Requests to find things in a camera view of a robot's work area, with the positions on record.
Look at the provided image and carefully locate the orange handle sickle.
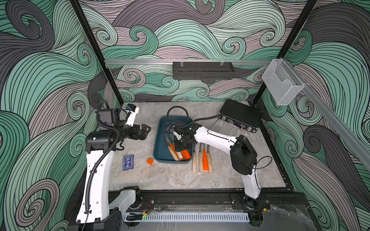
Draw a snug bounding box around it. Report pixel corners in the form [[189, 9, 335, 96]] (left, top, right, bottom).
[[169, 143, 177, 153], [202, 144, 209, 171], [181, 150, 191, 160]]

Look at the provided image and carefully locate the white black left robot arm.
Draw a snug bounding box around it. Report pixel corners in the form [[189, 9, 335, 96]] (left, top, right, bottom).
[[67, 100, 151, 231]]

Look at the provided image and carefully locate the black perforated wall shelf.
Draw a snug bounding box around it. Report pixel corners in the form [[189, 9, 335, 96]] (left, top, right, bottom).
[[172, 62, 235, 83]]

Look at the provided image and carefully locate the clear plastic wall bin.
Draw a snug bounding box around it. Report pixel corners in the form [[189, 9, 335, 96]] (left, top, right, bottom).
[[262, 58, 304, 105]]

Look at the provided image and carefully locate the black case with latches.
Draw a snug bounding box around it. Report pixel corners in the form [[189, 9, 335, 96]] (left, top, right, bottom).
[[218, 99, 263, 133]]

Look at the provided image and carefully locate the small orange block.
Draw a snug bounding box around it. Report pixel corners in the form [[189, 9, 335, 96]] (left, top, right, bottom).
[[147, 158, 154, 165]]

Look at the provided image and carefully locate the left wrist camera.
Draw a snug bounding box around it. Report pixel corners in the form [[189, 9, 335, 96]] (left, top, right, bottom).
[[124, 104, 139, 127]]

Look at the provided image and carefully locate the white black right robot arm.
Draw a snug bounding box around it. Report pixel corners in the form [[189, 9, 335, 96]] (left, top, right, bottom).
[[166, 105, 262, 200]]

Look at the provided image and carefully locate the teal plastic storage tray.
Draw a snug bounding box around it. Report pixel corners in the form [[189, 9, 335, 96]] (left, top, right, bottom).
[[153, 116, 194, 164]]

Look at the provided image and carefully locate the blue card pack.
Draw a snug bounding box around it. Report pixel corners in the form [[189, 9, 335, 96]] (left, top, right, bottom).
[[122, 154, 134, 171]]

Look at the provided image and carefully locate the white slotted cable duct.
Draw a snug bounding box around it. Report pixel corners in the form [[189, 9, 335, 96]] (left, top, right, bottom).
[[132, 212, 250, 223]]

